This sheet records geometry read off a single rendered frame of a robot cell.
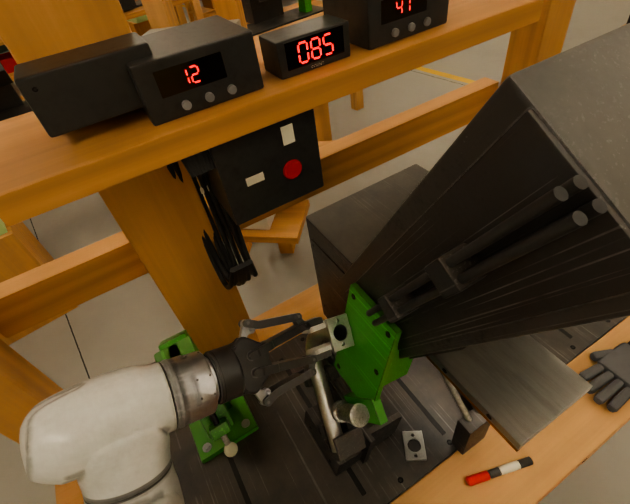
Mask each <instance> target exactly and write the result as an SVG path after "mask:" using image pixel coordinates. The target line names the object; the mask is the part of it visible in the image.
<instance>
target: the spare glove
mask: <svg viewBox="0 0 630 504"><path fill-rule="evenodd" d="M590 358H591V359H592V360H593V361H598V362H597V364H595V365H593V366H591V367H589V368H587V369H586V370H584V371H582V372H580V373H579V375H580V376H581V377H582V378H584V379H585V380H586V381H588V380H590V379H592V378H594V377H596V376H597V375H599V374H600V375H599V376H598V377H596V378H595V379H593V380H592V381H590V382H589V383H590V384H591V385H592V388H591V389H590V390H589V391H588V392H587V393H588V394H593V393H595V392H596V391H598V390H599V389H600V388H602V387H603V386H605V385H606V384H607V383H609V382H610V381H611V382H610V383H609V384H608V385H607V386H605V387H604V388H603V389H602V390H601V391H599V392H598V393H597V394H596V395H595V396H594V398H593V400H594V401H595V402H596V403H597V404H599V405H600V404H604V403H605V402H606V401H607V400H608V399H610V398H611V397H612V396H613V395H614V394H615V393H617V392H618V391H619V390H620V389H621V388H622V387H624V388H623V389H622V390H621V391H620V392H619V393H618V394H617V395H616V396H615V397H614V398H613V399H612V400H611V401H610V402H609V403H608V404H607V409H608V410H609V411H610V412H613V413H614V412H617V411H618V410H619V409H620V408H621V407H622V406H623V405H624V404H625V403H626V402H627V401H628V400H629V399H630V341H629V342H628V343H621V344H619V345H618V346H616V347H615V348H614V349H607V350H601V351H594V352H592V353H591V354H590ZM602 372H603V373H602ZM601 373H602V374H601ZM613 379H614V380H613ZM612 380H613V381H612Z"/></svg>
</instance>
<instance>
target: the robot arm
mask: <svg viewBox="0 0 630 504"><path fill-rule="evenodd" d="M290 322H292V323H293V324H294V325H293V326H291V327H289V328H287V329H285V330H283V331H281V332H280V333H278V334H276V335H274V336H272V337H270V338H268V339H266V340H264V341H261V342H257V341H255V340H252V339H249V338H247V336H248V335H249V334H253V333H254V332H255V329H262V328H267V327H271V326H276V325H281V324H285V323H290ZM238 325H239V327H240V332H239V337H238V338H236V339H235V340H234V341H233V342H232V343H230V344H228V345H225V346H222V347H219V348H216V349H213V350H210V351H207V352H205V353H204V354H202V353H201V352H200V351H196V352H195V351H193V352H192V353H189V354H186V355H179V356H176V357H173V358H170V359H164V360H162V361H161V362H157V363H153V364H148V365H134V366H129V367H124V368H120V369H117V370H113V371H110V372H106V373H104V374H101V375H98V376H95V377H93V378H90V379H87V380H85V381H82V382H80V383H78V384H75V385H73V386H71V387H68V388H66V389H64V390H62V391H60V392H58V393H56V394H54V395H52V396H50V397H48V398H46V399H44V400H43V401H41V402H39V403H38V404H37V405H35V406H34V407H33V408H32V409H31V411H30V412H29V413H28V414H27V416H26V417H25V418H24V420H23V422H22V425H21V428H20V433H19V443H20V451H21V456H22V460H23V464H24V467H25V470H26V473H27V476H28V478H29V480H30V481H32V482H35V483H41V484H50V485H62V484H66V483H69V482H71V481H74V480H77V482H78V484H79V487H80V489H81V491H82V495H83V500H84V504H185V502H184V498H183V494H182V490H181V486H180V482H179V478H178V476H177V474H176V471H175V469H174V466H173V462H172V458H171V452H170V433H171V432H173V431H175V430H177V429H179V428H180V429H181V428H184V427H185V426H186V425H189V424H191V423H193V422H195V421H198V420H200V419H202V418H205V417H207V416H209V415H212V414H214V413H215V412H216V410H217V407H218V404H219V405H222V404H224V403H226V402H229V401H231V400H233V399H236V398H238V397H240V396H243V395H245V394H251V395H255V396H256V397H257V399H258V403H259V404H260V405H264V406H267V407H269V406H271V405H272V403H273V402H274V401H275V400H276V399H277V398H278V396H280V395H282V394H284V393H285V392H287V391H289V390H291V389H292V388H294V387H296V386H298V385H299V384H301V383H303V382H304V381H306V380H308V379H310V378H311V377H313V376H315V375H316V373H317V371H316V369H315V364H316V362H318V361H320V360H322V359H325V358H327V357H330V356H331V355H332V353H331V349H332V348H331V344H330V342H327V343H324V344H322V345H319V346H316V347H314V348H311V349H308V350H307V351H306V352H307V354H308V355H304V356H300V357H296V358H291V359H286V360H282V361H277V362H273V363H272V362H271V361H270V359H269V351H271V350H273V349H274V348H275V347H276V346H278V345H280V344H282V343H284V342H285V341H287V340H289V339H291V338H293V337H294V336H296V335H298V334H300V333H312V332H315V331H318V330H320V329H323V328H325V327H326V324H325V320H324V321H323V320H322V317H314V318H311V319H308V320H306V321H304V320H303V319H302V315H301V314H300V313H294V314H288V315H283V316H278V317H273V318H268V319H263V320H258V321H256V320H251V319H244V320H240V321H239V323H238ZM301 366H304V368H303V369H301V370H299V371H298V372H296V373H294V374H292V375H290V376H288V377H287V378H285V379H283V380H281V381H279V382H278V383H276V384H274V385H272V386H271V387H269V388H263V389H261V388H262V386H263V384H264V383H265V381H266V380H267V378H268V377H269V375H270V374H274V373H278V372H280V371H284V370H288V369H293V368H297V367H301Z"/></svg>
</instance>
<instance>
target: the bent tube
mask: <svg viewBox="0 0 630 504"><path fill-rule="evenodd" d="M336 319H337V320H338V322H336ZM325 324H326V327H325V328H323V329H320V330H318V331H315V332H312V333H308V335H307V339H306V351H307V350H308V349H311V348H314V347H316V346H319V345H321V343H322V340H326V341H330V344H331V348H332V351H333V352H338V351H341V350H343V349H346V348H349V347H351V346H354V345H355V343H354V340H353V336H352V332H351V328H350V324H349V321H348V317H347V313H344V314H341V315H337V316H334V317H331V318H328V319H325ZM342 342H343V343H344V345H343V346H342ZM315 369H316V371H317V373H316V375H315V376H313V377H311V380H312V384H313V387H314V391H315V394H316V398H317V401H318V405H319V408H320V412H321V415H322V419H323V422H324V426H325V429H326V433H327V436H328V440H329V443H330V447H331V450H332V452H333V453H337V452H336V449H335V446H334V443H333V439H334V438H336V437H338V436H340V435H341V434H343V432H342V429H341V425H340V422H337V421H335V420H334V419H333V417H332V414H331V408H332V405H333V404H334V401H333V398H332V394H331V391H330V387H329V384H328V380H327V377H326V374H325V370H324V367H323V362H322V360H320V361H318V362H316V364H315Z"/></svg>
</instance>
